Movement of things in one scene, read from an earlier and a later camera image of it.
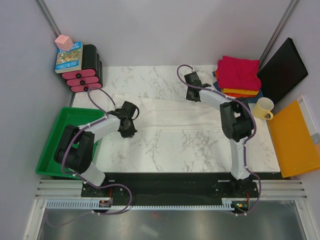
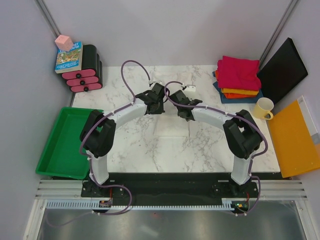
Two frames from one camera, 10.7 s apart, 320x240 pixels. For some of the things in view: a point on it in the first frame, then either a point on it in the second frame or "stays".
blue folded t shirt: (250, 100) stays
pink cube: (64, 42) stays
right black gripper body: (188, 97) -> (179, 113)
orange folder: (296, 140) stays
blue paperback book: (71, 60) stays
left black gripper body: (130, 131) -> (159, 109)
